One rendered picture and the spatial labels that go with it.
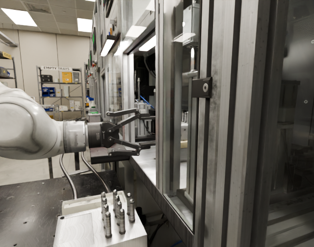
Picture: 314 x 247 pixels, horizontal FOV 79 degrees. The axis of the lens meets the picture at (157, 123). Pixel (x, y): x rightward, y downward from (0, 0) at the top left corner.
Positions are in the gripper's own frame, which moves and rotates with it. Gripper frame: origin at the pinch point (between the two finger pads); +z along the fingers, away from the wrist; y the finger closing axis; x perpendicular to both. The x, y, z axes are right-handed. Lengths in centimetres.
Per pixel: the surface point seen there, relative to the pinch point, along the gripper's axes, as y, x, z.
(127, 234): -8.5, -33.3, -15.6
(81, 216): -8.5, -26.5, -22.0
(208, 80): 13.5, -37.9, -5.7
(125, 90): 13.6, 19.5, -4.7
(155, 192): -12.1, -17.4, -5.5
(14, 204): -33, 31, -50
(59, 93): 19, 647, -97
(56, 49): 179, 750, -105
